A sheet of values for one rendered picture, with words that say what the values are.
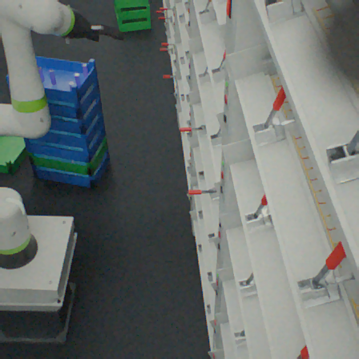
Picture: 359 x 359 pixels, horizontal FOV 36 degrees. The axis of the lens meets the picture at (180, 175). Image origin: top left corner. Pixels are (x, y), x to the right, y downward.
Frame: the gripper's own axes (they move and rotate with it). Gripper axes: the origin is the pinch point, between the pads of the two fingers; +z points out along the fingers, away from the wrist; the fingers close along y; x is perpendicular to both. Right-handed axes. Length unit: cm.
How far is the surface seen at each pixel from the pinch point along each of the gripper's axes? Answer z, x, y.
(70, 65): 27.3, -6.2, -33.9
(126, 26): 141, 33, -74
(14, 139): 52, -39, -84
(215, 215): -30, -54, 54
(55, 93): 12.7, -19.0, -30.4
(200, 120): -3.5, -28.0, 37.8
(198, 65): -13.9, -12.1, 40.4
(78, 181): 43, -56, -39
